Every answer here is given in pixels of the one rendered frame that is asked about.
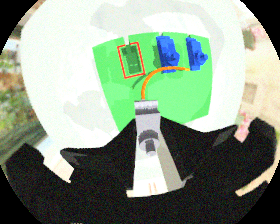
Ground green rectangular block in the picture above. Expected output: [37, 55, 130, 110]
[92, 32, 213, 133]

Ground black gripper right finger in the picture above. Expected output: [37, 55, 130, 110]
[160, 116, 238, 181]

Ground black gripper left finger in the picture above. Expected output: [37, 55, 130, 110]
[59, 119, 137, 190]

